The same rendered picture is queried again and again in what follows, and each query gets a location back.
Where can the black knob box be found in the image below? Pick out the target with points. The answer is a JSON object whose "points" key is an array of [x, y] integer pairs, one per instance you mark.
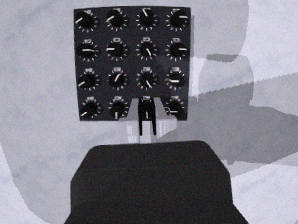
{"points": [[108, 78]]}

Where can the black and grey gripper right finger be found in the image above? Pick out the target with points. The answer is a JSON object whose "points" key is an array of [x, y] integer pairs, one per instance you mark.
{"points": [[164, 126]]}

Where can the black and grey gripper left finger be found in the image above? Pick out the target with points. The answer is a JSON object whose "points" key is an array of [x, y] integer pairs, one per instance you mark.
{"points": [[130, 127]]}

